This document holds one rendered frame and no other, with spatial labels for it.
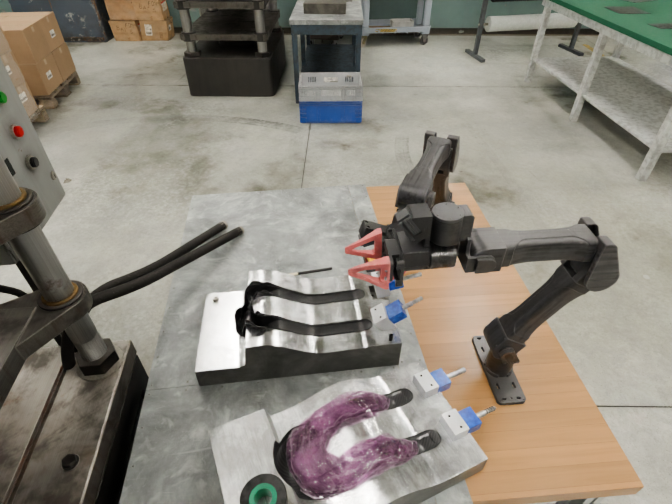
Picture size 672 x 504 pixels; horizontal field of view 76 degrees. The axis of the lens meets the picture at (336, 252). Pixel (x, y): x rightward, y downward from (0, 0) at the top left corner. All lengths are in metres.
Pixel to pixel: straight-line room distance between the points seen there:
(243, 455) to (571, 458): 0.69
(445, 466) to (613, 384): 1.54
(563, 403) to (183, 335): 0.98
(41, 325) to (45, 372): 0.29
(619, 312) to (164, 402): 2.32
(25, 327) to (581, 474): 1.20
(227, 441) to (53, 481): 0.40
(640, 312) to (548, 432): 1.77
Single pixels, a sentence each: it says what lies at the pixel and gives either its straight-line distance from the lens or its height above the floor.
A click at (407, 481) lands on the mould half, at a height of 0.89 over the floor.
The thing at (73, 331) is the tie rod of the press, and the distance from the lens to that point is 1.18.
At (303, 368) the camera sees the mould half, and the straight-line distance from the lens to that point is 1.10.
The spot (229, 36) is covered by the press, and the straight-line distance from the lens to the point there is 4.96.
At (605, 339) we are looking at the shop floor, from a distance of 2.59.
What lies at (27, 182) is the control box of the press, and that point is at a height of 1.19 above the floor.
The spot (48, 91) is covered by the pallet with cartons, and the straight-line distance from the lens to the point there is 5.47.
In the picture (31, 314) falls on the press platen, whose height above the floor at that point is 1.04.
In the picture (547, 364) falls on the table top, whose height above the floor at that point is 0.80.
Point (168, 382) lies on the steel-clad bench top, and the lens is 1.18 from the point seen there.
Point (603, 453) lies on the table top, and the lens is 1.18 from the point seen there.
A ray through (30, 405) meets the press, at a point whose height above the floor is 0.78.
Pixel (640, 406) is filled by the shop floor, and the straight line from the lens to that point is 2.41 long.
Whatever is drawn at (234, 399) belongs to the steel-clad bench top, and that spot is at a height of 0.80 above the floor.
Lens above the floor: 1.73
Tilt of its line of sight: 40 degrees down
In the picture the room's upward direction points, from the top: straight up
